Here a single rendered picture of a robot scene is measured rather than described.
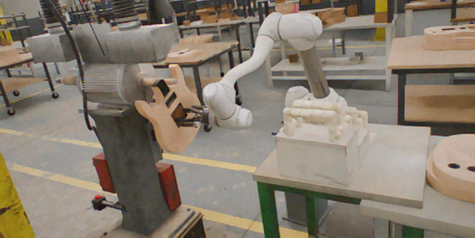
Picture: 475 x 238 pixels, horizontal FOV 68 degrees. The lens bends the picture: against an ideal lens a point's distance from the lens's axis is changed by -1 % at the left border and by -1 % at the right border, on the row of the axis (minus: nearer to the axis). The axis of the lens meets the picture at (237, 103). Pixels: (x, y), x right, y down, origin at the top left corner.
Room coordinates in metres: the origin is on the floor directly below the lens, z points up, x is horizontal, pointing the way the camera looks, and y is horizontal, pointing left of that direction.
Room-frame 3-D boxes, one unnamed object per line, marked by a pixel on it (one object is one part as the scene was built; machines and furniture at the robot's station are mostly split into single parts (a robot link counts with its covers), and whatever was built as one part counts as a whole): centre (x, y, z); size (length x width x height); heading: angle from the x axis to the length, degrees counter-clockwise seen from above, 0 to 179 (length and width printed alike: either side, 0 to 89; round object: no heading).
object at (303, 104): (1.22, -0.29, 1.20); 0.20 x 0.03 x 0.03; 54
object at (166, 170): (2.08, 0.61, 0.49); 0.25 x 0.12 x 0.37; 58
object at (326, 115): (1.15, -0.24, 1.20); 0.20 x 0.03 x 0.03; 54
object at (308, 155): (1.19, -0.27, 1.02); 0.27 x 0.15 x 0.17; 56
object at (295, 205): (2.15, -0.38, 0.35); 0.28 x 0.28 x 0.70; 50
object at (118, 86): (1.91, 0.63, 1.25); 0.41 x 0.27 x 0.26; 58
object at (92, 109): (1.94, 0.69, 1.11); 0.36 x 0.24 x 0.04; 58
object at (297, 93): (2.15, -0.39, 0.87); 0.18 x 0.16 x 0.22; 53
